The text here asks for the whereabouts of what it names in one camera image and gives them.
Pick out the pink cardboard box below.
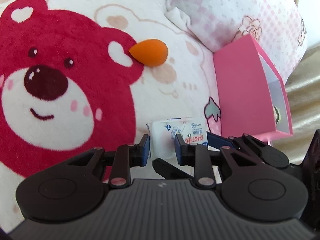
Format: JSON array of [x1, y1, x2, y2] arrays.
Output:
[[212, 34, 293, 142]]

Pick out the white tissue pack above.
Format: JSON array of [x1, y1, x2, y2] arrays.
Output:
[[146, 116, 209, 159]]

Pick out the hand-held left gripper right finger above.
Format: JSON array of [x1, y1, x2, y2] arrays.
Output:
[[174, 134, 264, 188]]

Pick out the pale green object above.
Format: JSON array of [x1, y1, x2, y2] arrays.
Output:
[[272, 105, 283, 125]]

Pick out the red bear printed blanket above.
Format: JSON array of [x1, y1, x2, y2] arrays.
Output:
[[0, 0, 223, 233]]

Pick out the orange makeup sponge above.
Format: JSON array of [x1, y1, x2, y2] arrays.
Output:
[[129, 39, 168, 67]]

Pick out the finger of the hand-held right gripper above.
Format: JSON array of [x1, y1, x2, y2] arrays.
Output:
[[152, 158, 197, 180], [207, 133, 272, 164]]

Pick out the gold satin cloth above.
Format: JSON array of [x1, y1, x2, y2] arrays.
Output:
[[284, 46, 320, 165]]

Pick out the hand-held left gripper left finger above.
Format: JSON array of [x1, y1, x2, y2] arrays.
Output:
[[66, 134, 151, 190]]

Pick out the pink checked pillow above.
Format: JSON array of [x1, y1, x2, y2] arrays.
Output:
[[166, 0, 308, 80]]

